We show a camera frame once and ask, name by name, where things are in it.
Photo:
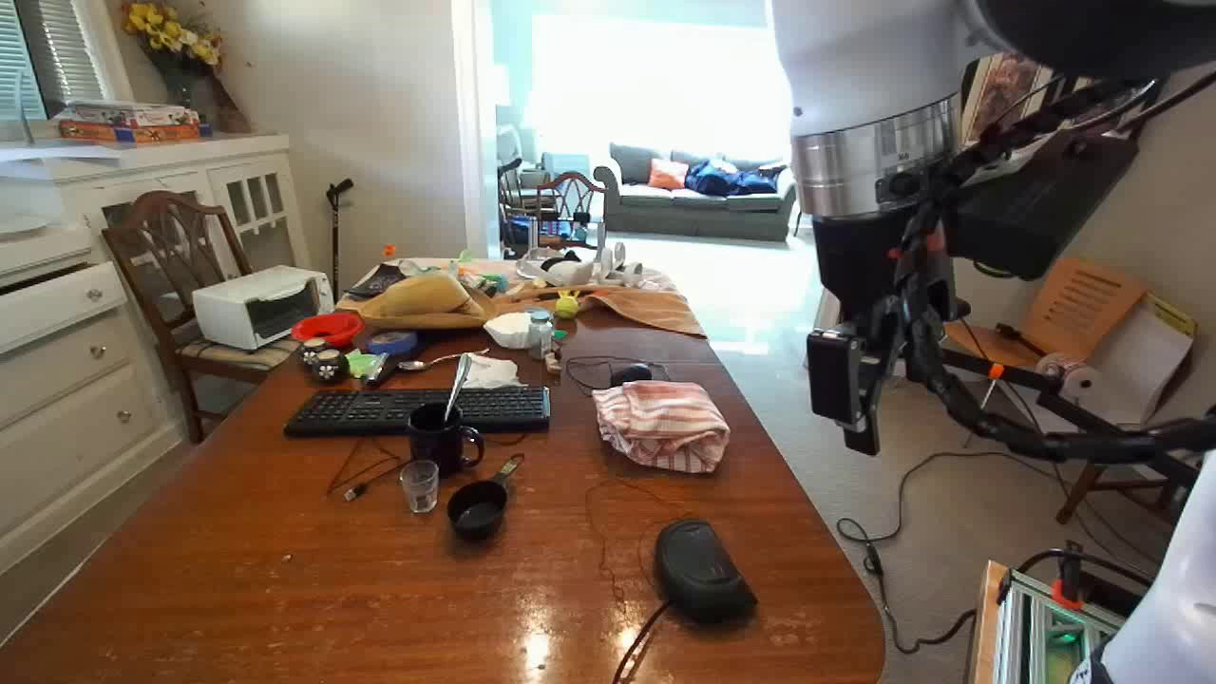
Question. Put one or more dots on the yellow tan bag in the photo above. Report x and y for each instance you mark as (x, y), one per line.
(418, 301)

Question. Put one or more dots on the white paper napkin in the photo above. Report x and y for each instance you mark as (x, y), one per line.
(493, 372)

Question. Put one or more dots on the pink striped cloth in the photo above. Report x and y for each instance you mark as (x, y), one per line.
(664, 422)

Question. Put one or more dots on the red bowl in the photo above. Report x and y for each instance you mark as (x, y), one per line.
(329, 328)

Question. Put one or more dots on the grey sofa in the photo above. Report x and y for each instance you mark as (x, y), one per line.
(695, 210)

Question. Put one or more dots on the black keyboard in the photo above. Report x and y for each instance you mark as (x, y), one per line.
(418, 413)

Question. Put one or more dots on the white toaster box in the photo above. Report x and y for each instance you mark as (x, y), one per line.
(253, 305)

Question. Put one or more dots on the tan cloth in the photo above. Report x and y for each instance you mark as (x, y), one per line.
(647, 308)

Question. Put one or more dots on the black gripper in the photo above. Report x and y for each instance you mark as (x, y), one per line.
(855, 261)

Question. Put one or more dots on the small clear bottle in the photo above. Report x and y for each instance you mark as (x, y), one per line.
(542, 332)

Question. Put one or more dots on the dark wooden chair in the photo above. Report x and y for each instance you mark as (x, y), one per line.
(163, 251)

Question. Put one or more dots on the blue lid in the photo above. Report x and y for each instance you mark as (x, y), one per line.
(388, 345)

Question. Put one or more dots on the orange pillow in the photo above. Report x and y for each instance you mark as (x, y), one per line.
(668, 176)

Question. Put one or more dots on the black standing pole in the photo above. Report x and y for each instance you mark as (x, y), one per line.
(334, 234)

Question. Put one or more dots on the black oval device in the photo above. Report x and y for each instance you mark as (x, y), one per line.
(699, 570)

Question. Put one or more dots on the black computer mouse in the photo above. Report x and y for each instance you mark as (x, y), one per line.
(631, 372)

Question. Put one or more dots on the white utensil in mug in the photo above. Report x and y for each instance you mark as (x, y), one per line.
(454, 386)

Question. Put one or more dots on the yellow flowers in vase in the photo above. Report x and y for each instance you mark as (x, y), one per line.
(175, 38)

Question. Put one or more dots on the white blurry foreground object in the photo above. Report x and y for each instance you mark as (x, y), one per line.
(1178, 611)

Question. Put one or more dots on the small black pan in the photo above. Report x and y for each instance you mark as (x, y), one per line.
(478, 509)

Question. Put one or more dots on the clear shot glass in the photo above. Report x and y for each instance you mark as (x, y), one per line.
(418, 488)

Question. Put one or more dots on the black tripod rod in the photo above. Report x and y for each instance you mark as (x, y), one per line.
(1026, 376)

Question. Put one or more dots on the window blinds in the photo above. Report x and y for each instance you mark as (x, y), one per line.
(52, 49)

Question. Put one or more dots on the dark mug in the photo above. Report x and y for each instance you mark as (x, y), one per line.
(442, 443)

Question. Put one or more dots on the wooden framed equipment box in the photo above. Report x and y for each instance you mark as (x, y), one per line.
(1040, 633)

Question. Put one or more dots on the small glass jars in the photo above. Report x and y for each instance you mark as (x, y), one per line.
(319, 358)

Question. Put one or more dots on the white cabinet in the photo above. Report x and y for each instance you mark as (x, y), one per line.
(62, 366)

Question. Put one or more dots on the green small object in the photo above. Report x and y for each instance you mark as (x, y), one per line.
(366, 366)

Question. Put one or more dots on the white bowl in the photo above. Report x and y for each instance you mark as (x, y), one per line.
(507, 332)

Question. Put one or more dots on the wooden armchair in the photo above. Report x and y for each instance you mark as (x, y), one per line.
(556, 210)

